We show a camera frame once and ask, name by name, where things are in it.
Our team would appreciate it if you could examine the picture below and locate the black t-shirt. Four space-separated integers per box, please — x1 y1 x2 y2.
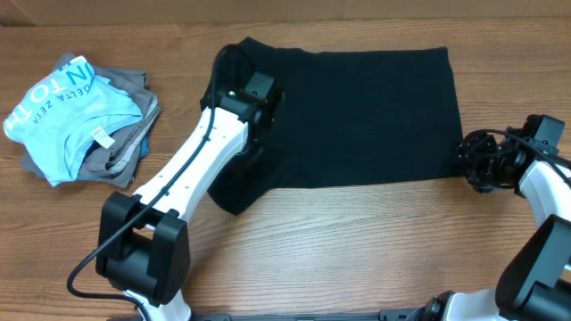
209 37 462 215

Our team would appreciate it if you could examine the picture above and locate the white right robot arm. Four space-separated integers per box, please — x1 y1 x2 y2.
409 114 570 321

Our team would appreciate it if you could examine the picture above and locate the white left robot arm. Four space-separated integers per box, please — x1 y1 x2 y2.
95 72 285 320

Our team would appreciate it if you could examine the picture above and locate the grey folded garment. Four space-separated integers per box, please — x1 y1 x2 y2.
22 53 161 187

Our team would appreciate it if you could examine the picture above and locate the light blue printed t-shirt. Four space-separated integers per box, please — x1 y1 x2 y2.
4 56 143 186

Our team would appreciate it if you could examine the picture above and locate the brown cardboard backboard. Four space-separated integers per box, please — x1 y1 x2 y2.
1 0 570 26

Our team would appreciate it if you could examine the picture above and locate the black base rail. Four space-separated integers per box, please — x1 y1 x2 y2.
106 308 429 321

